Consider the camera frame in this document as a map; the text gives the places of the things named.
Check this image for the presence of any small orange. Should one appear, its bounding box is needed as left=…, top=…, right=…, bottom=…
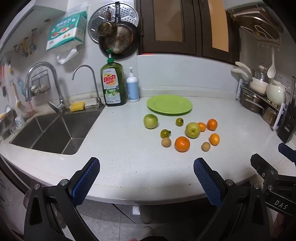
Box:
left=198, top=122, right=207, bottom=132
left=209, top=133, right=220, bottom=146

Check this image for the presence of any brown longan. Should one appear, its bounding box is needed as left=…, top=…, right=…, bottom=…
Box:
left=161, top=137, right=171, bottom=148
left=201, top=142, right=211, bottom=152

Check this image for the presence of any yellow-green pear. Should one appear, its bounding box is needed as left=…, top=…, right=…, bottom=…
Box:
left=185, top=122, right=201, bottom=138

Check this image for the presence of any large orange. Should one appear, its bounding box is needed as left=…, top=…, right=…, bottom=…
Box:
left=175, top=136, right=190, bottom=152

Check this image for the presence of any green tomato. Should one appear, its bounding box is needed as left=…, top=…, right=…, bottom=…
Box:
left=160, top=129, right=171, bottom=138
left=176, top=118, right=184, bottom=126

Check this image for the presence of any green apple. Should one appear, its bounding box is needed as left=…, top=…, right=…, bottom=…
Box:
left=144, top=114, right=158, bottom=129

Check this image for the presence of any black knife block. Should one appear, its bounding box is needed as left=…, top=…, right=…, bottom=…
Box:
left=277, top=76, right=295, bottom=144

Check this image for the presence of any white pot rack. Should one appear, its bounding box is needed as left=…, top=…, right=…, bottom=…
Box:
left=236, top=79, right=287, bottom=131

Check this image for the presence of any steel pot lower shelf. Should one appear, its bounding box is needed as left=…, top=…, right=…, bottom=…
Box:
left=239, top=89, right=265, bottom=114

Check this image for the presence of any white ceramic jug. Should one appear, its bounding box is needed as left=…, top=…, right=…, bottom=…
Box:
left=266, top=79, right=288, bottom=106

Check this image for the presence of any steel sink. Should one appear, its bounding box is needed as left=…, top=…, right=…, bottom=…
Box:
left=10, top=108, right=102, bottom=155

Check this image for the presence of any white ladle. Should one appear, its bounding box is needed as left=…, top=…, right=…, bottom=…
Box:
left=267, top=47, right=276, bottom=79

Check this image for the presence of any large chrome faucet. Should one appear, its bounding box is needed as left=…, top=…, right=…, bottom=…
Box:
left=24, top=61, right=68, bottom=113

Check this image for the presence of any yellow sponge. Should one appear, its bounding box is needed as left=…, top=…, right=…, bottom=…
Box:
left=69, top=101, right=85, bottom=113

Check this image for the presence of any thin chrome faucet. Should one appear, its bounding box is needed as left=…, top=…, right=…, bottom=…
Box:
left=71, top=64, right=103, bottom=109

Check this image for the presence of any green plate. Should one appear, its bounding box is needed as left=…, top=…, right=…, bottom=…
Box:
left=147, top=94, right=193, bottom=115

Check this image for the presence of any green dish soap bottle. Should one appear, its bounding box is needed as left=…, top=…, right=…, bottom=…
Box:
left=100, top=49, right=127, bottom=106

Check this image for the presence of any white blue pump bottle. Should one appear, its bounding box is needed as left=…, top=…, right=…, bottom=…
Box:
left=126, top=67, right=139, bottom=102

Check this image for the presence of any paper towel pack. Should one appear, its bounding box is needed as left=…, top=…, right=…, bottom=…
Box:
left=46, top=2, right=89, bottom=64

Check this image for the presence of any black frying pan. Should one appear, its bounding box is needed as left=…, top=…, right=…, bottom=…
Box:
left=98, top=1, right=141, bottom=60

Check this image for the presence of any brass colander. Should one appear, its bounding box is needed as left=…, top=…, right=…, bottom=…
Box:
left=103, top=26, right=133, bottom=54

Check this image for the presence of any small brass pot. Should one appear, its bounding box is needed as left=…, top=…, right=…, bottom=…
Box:
left=97, top=10, right=117, bottom=37

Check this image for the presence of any round steel steamer plate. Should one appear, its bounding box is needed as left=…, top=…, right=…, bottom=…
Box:
left=87, top=2, right=139, bottom=44

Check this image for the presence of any white handled saucepan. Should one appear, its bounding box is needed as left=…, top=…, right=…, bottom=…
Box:
left=232, top=61, right=268, bottom=95

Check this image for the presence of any wire sink caddy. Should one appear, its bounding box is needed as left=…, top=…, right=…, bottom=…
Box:
left=29, top=69, right=51, bottom=97

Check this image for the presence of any wall lid rack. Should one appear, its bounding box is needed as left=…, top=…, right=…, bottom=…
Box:
left=231, top=6, right=284, bottom=48

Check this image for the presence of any dark wooden window frame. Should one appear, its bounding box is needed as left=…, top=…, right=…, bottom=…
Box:
left=135, top=1, right=240, bottom=64

